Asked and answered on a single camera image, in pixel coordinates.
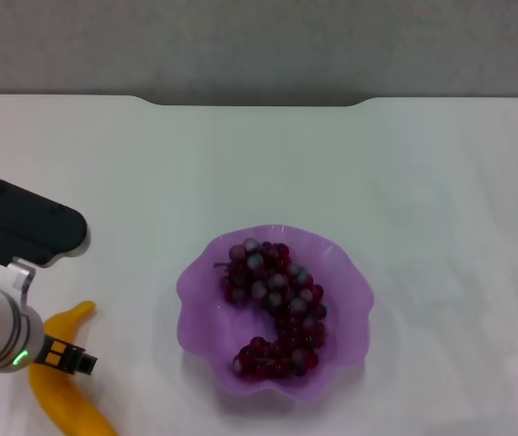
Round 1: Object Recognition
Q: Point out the dark red grape bunch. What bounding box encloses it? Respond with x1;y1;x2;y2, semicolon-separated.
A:
213;237;329;382

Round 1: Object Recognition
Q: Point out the purple wavy plastic bowl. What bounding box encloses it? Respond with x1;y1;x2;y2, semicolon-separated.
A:
175;223;374;403

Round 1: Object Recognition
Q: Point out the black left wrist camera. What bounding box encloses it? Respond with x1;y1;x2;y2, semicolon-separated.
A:
0;173;90;268

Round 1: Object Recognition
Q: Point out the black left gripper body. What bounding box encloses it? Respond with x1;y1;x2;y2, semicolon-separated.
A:
35;332;81;374

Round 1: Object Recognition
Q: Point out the yellow banana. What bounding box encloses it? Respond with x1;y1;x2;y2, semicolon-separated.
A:
28;300;121;436

